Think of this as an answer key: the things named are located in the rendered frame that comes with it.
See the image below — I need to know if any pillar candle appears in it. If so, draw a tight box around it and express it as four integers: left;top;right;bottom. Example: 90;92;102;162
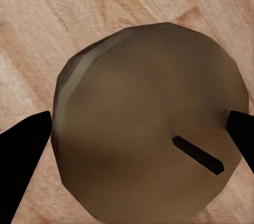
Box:
51;22;249;224

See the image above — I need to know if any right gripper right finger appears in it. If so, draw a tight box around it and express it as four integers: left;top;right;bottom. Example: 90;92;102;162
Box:
226;110;254;172

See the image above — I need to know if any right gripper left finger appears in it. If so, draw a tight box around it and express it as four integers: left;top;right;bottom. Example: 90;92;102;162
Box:
0;111;52;224

